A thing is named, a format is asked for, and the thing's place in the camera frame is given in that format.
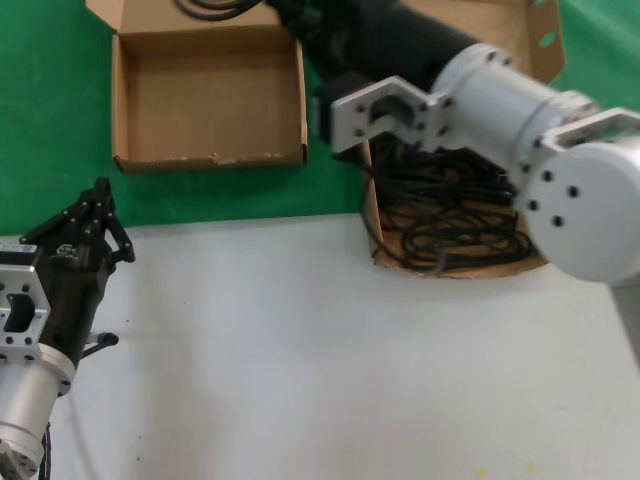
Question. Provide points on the large torn cardboard box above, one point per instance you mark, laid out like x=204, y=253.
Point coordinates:
x=373, y=220

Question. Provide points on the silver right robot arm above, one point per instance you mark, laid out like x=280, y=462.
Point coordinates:
x=500, y=95

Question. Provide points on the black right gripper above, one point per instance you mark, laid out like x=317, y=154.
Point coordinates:
x=380, y=35

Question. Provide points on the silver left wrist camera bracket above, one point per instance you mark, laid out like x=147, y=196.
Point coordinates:
x=30, y=295

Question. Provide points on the small cardboard box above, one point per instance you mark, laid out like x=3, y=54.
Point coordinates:
x=200, y=100

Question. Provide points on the green table cloth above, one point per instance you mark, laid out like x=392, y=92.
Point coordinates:
x=50, y=100

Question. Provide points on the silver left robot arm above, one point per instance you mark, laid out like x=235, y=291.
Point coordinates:
x=25, y=400

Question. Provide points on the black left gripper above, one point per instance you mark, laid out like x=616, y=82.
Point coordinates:
x=75, y=280

